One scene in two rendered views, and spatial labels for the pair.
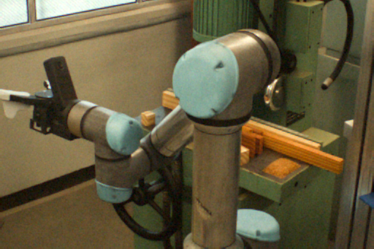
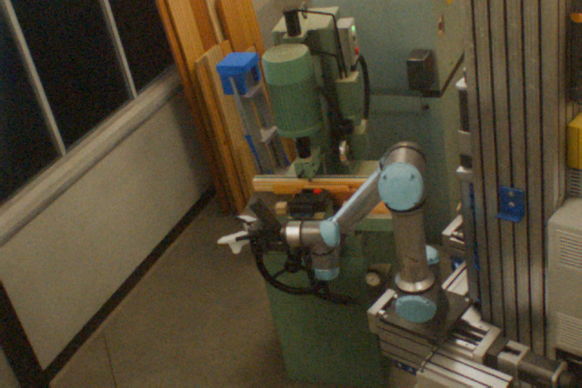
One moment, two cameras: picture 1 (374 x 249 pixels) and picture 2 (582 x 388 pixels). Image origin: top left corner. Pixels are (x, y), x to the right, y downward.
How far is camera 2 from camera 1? 1.17 m
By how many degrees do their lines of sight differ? 15
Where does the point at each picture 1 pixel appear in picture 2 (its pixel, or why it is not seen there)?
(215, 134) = (412, 214)
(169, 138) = (351, 223)
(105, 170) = (325, 261)
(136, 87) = (158, 173)
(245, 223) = not seen: hidden behind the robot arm
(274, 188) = (386, 223)
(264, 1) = not seen: hidden behind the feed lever
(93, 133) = (312, 241)
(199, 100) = (403, 200)
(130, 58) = (146, 150)
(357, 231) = (492, 234)
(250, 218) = not seen: hidden behind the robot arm
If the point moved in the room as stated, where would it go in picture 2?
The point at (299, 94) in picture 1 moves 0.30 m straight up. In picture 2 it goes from (363, 145) to (353, 77)
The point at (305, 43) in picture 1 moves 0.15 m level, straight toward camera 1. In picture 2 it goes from (357, 107) to (370, 124)
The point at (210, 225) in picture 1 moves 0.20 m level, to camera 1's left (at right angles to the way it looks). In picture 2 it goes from (416, 268) to (353, 292)
